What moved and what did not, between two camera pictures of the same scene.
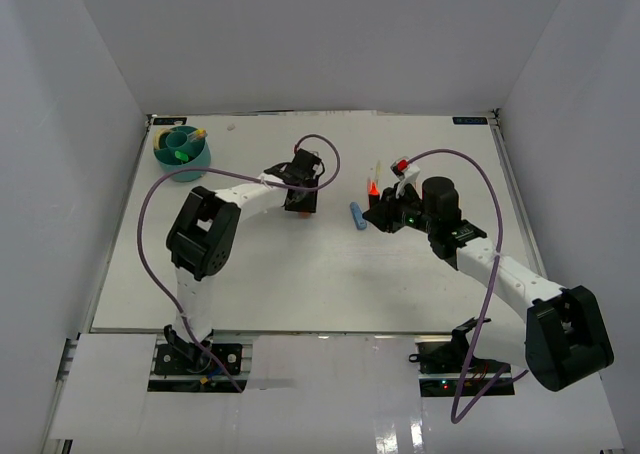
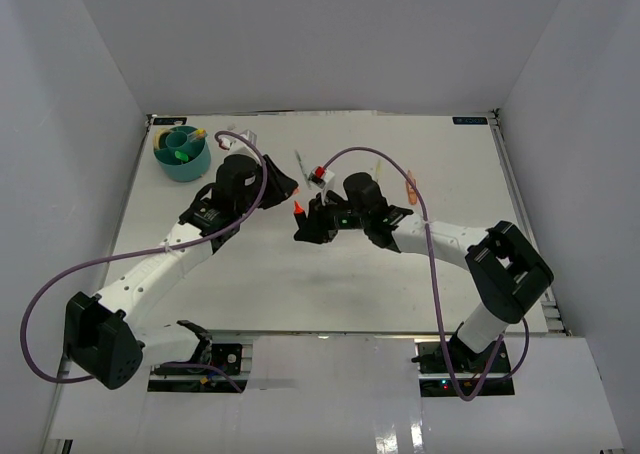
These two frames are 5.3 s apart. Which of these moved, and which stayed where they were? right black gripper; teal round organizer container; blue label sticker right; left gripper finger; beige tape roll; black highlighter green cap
Moved: left gripper finger; right black gripper
Stayed: teal round organizer container; beige tape roll; black highlighter green cap; blue label sticker right
